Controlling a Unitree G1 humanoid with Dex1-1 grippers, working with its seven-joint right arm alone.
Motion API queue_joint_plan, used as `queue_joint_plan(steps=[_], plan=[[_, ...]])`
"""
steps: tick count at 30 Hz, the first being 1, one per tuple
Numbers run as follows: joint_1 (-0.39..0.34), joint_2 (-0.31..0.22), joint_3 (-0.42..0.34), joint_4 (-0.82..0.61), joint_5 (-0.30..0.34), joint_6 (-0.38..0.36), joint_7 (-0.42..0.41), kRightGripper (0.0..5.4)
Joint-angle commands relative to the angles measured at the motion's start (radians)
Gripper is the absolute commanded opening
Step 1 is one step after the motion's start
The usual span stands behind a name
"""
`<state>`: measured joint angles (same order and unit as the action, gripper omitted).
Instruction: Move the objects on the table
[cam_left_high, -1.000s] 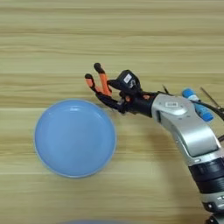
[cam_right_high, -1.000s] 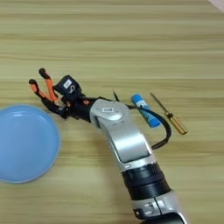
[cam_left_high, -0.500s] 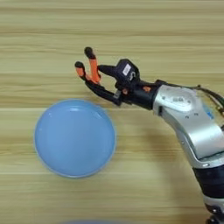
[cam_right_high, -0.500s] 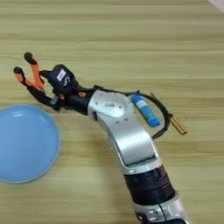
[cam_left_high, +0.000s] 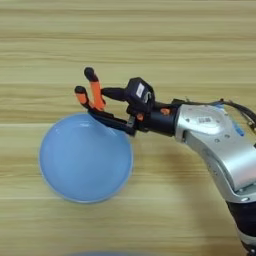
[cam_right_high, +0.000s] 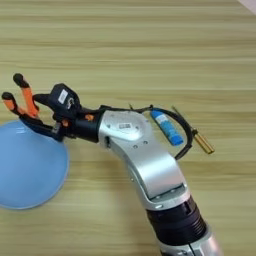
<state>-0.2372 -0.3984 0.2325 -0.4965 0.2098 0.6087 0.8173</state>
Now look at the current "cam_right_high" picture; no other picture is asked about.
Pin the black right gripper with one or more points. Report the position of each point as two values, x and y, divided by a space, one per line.
83 125

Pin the orange black needle-nose pliers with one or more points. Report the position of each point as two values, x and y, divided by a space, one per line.
29 98

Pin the blue glue stick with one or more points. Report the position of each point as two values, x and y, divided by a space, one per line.
168 130

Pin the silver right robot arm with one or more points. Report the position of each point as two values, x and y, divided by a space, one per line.
146 156

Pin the small black box white label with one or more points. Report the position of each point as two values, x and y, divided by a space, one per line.
63 96

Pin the light blue round plate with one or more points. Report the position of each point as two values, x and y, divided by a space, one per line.
30 166

